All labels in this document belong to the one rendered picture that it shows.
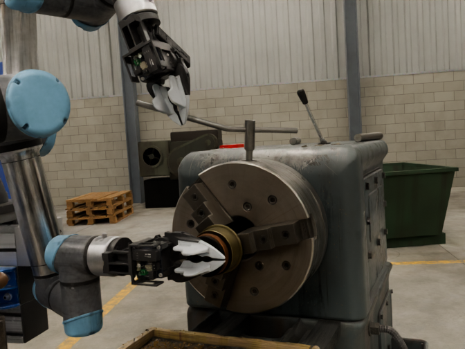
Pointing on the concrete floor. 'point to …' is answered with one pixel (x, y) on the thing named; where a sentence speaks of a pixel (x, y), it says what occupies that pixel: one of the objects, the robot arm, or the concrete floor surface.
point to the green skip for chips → (416, 203)
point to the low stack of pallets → (99, 207)
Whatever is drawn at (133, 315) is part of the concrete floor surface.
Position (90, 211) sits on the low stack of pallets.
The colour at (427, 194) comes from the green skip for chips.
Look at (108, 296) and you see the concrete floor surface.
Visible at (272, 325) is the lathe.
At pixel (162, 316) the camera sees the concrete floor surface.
